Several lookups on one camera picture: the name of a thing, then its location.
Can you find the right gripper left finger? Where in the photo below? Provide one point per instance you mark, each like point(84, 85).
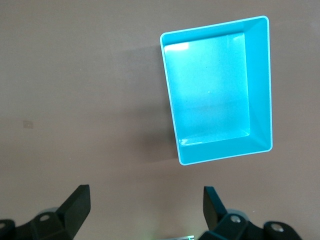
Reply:
point(75, 207)

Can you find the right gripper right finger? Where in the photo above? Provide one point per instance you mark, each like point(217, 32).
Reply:
point(212, 210)

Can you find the blue plastic box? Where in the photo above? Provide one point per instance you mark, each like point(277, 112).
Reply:
point(210, 95)

